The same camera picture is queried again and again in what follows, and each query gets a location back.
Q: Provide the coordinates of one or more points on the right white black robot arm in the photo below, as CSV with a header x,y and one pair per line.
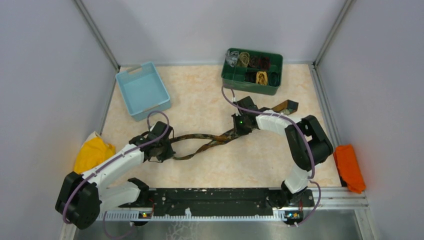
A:
x,y
308,143

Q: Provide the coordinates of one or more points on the grey slotted cable duct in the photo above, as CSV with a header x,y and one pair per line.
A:
x,y
136,216

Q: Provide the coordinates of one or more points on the tan rolled tie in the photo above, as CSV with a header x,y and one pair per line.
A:
x,y
243,59

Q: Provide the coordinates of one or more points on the green compartment organizer box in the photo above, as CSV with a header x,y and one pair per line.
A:
x,y
243,78

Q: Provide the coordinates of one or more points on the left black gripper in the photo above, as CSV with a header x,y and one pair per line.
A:
x,y
170,152

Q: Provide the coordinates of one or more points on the white cloth under yellow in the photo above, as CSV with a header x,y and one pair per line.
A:
x,y
93,135

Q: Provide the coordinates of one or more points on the yellow patterned rolled tie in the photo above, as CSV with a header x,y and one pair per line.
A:
x,y
261,78

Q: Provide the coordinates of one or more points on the dark red rolled tie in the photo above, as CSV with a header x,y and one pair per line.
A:
x,y
259,62

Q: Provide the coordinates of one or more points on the grey rolled tie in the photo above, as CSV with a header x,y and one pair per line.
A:
x,y
231,58

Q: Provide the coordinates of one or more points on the brown blue floral tie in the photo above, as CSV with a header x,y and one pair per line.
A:
x,y
287,107

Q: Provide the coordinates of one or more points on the dark green rolled tie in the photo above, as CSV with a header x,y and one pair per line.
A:
x,y
274,79

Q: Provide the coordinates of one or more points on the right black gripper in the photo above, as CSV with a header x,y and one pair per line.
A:
x,y
236,117

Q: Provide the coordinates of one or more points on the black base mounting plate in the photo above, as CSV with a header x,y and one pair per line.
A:
x,y
219,202

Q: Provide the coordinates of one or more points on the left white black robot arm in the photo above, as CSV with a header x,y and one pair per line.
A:
x,y
83,197

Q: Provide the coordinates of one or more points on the light blue plastic basket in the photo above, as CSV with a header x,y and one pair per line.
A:
x,y
143,90

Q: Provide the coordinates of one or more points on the orange cloth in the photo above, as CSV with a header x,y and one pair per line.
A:
x,y
348,168

